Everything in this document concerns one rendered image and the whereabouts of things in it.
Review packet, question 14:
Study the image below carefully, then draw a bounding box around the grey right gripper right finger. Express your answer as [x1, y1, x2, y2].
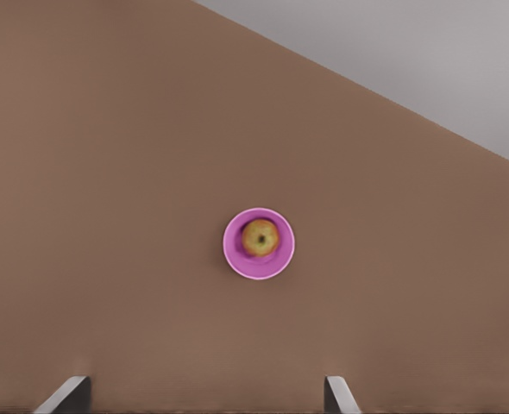
[324, 375, 361, 414]

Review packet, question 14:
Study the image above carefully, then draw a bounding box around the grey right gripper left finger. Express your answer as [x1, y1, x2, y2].
[33, 375, 92, 414]

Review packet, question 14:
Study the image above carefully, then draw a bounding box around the yellow-green red apple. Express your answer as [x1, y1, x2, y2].
[242, 218, 280, 259]

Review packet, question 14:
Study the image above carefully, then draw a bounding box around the pink round plate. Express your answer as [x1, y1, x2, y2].
[222, 207, 296, 282]

